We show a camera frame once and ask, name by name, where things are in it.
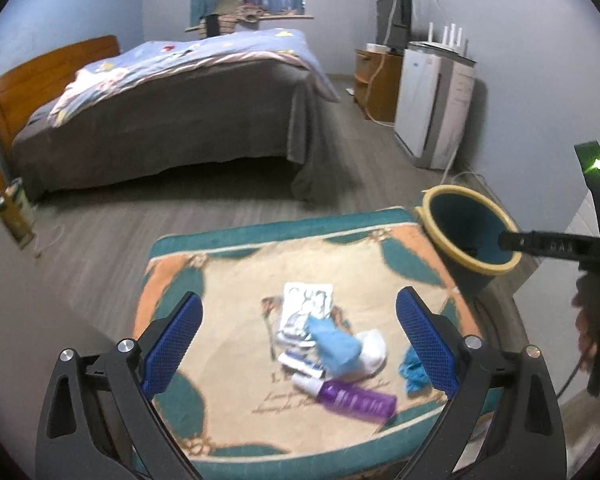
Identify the wooden bedside stand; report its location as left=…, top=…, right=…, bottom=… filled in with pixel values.
left=0, top=170, right=34, bottom=249

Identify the wooden cabinet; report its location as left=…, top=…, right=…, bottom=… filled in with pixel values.
left=353, top=49, right=403, bottom=122

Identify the white air purifier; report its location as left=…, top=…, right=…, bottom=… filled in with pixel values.
left=393, top=41, right=476, bottom=170

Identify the white crumpled tissue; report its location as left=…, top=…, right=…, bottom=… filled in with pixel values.
left=349, top=330, right=388, bottom=379

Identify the teal glove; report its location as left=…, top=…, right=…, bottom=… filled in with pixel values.
left=398, top=347, right=431, bottom=396

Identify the person right hand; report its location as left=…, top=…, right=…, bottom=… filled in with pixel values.
left=571, top=292, right=598, bottom=372

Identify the wooden headboard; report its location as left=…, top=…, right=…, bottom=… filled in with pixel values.
left=0, top=35, right=121, bottom=177

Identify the light blue quilt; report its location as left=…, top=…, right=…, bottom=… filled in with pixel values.
left=47, top=28, right=339, bottom=128

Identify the purple spray bottle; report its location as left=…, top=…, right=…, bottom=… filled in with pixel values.
left=291, top=373, right=398, bottom=422

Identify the bed with grey cover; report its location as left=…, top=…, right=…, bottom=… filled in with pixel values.
left=19, top=61, right=330, bottom=203

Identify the black television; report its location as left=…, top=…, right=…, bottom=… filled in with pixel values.
left=376, top=0, right=413, bottom=55

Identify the white wifi router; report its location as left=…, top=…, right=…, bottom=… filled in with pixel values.
left=410, top=22, right=468, bottom=56

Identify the silver foil wrapper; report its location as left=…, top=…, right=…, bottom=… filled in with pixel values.
left=275, top=282, right=334, bottom=349

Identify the patterned teal beige rug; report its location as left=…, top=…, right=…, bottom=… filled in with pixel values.
left=135, top=208, right=478, bottom=479

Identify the teal yellow trash bin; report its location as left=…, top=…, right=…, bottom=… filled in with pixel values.
left=415, top=184, right=521, bottom=302

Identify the small white blue tube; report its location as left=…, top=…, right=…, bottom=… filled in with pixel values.
left=277, top=350, right=325, bottom=379

